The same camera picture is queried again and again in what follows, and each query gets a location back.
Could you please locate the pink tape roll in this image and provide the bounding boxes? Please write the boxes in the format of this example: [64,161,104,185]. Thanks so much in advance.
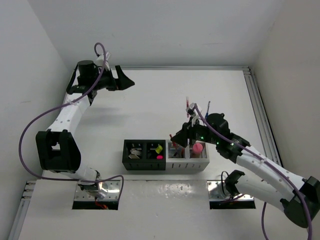
[190,143,204,158]

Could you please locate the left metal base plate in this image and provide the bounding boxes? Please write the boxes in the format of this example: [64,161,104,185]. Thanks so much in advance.
[74,180,122,202]

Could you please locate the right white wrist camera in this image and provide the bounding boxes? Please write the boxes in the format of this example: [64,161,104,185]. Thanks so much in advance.
[186,103,199,127]

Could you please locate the metal base plate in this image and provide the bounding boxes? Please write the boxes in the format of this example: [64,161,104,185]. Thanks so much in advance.
[74,180,122,202]
[207,180,254,203]

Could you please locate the red refill pen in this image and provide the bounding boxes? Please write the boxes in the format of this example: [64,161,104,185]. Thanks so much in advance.
[180,147,185,159]

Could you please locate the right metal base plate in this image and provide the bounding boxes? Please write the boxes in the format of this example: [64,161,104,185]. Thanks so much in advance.
[207,180,254,203]

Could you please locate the white staple box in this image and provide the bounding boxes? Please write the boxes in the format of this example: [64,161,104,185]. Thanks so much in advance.
[130,148,142,155]

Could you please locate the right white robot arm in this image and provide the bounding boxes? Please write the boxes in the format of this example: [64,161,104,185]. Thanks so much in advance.
[171,113,320,229]

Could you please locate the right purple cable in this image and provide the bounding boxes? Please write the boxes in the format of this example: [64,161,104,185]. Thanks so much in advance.
[193,103,313,240]

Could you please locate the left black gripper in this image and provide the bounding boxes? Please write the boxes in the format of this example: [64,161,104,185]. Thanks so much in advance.
[90,65,134,91]

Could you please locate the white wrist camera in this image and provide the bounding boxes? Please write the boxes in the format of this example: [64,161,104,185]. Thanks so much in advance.
[186,103,199,127]
[95,51,111,71]

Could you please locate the grey two-slot container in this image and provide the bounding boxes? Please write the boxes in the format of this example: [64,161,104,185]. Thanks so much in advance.
[165,140,210,173]

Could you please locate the purple cable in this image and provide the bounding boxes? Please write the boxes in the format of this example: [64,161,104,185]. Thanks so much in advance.
[18,42,125,201]
[193,103,313,240]

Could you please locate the blue gel pen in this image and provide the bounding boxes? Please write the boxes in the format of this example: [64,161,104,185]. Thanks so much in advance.
[204,101,211,120]

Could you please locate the small red gel pen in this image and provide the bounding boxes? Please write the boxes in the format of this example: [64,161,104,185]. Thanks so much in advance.
[169,134,177,148]

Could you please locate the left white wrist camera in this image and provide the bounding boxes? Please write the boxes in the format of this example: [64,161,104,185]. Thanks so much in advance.
[95,51,111,71]

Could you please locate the pink staple box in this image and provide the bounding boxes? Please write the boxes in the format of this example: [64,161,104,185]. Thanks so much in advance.
[128,153,141,160]

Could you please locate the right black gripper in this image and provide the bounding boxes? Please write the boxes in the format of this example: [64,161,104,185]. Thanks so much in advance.
[170,116,219,148]

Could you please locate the dark red gel pen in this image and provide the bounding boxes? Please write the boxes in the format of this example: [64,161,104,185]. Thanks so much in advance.
[185,96,190,118]

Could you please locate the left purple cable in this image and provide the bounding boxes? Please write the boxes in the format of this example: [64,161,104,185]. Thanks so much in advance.
[18,42,125,201]

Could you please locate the yellow black highlighter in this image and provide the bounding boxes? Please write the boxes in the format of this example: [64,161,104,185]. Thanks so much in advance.
[155,145,163,154]

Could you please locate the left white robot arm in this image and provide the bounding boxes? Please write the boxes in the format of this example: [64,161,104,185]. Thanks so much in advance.
[35,60,135,193]

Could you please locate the black two-slot container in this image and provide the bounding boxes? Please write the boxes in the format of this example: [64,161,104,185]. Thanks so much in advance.
[122,139,166,171]

